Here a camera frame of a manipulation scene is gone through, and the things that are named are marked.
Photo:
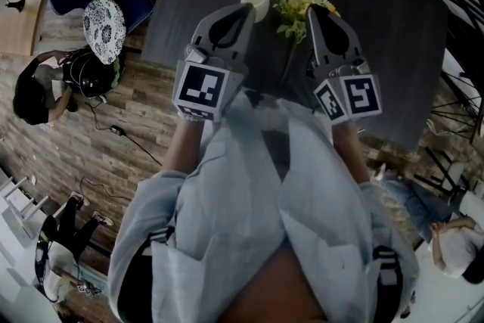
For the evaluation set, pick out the black metal rack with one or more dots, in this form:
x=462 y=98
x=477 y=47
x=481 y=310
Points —
x=467 y=49

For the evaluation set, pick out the white chair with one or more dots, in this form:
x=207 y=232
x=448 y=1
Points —
x=459 y=177

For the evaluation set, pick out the person's left forearm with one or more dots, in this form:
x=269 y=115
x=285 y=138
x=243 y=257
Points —
x=185 y=147

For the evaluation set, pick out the white shelf unit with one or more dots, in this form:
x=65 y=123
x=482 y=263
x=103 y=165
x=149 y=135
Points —
x=19 y=204

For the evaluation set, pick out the clear glass vase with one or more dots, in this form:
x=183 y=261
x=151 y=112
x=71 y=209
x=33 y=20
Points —
x=290 y=62

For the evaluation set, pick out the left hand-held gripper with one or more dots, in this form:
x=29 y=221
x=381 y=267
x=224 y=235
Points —
x=200 y=87

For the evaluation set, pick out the yellow and green flowers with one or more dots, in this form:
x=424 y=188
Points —
x=295 y=7

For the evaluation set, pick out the person's right forearm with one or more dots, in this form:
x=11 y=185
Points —
x=349 y=151

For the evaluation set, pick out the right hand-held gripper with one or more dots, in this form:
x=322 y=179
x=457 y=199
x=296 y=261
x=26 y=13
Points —
x=357 y=94

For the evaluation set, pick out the green leafy plant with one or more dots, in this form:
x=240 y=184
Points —
x=118 y=68

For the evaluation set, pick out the person's brown top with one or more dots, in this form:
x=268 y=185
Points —
x=280 y=287

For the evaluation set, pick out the person's light blue shirt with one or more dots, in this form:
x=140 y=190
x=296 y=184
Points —
x=227 y=200

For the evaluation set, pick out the blue white patterned cushion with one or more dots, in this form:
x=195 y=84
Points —
x=104 y=30

